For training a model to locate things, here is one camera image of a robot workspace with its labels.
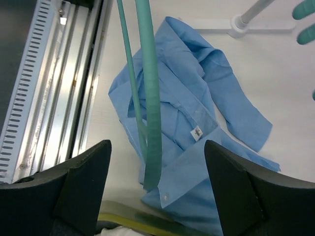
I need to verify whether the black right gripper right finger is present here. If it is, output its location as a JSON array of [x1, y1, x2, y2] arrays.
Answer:
[[204, 141, 315, 236]]

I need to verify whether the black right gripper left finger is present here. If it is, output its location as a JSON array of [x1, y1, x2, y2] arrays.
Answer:
[[0, 140, 111, 236]]

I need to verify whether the white shirt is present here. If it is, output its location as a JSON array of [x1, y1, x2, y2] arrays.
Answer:
[[97, 226, 141, 236]]

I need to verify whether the teal hanger of blue shirt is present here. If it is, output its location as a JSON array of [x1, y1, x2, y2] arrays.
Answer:
[[117, 0, 162, 191]]

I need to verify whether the light blue shirt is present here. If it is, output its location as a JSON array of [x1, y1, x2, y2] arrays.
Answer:
[[108, 16, 283, 236]]

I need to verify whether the teal hanger of white shirt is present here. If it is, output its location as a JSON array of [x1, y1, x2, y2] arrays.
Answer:
[[296, 24, 315, 45]]

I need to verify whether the teal hanger of checked shirt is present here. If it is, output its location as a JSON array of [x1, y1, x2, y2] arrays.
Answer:
[[292, 0, 315, 20]]

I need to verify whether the green laundry basket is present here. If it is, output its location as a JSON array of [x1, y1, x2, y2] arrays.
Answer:
[[96, 200, 206, 236]]

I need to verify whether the metal clothes rack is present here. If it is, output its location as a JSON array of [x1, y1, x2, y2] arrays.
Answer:
[[190, 0, 296, 38]]

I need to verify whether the aluminium mounting rail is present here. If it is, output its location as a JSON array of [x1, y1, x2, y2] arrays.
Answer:
[[13, 0, 109, 182]]

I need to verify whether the white slotted cable duct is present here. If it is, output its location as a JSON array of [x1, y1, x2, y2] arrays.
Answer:
[[0, 0, 57, 183]]

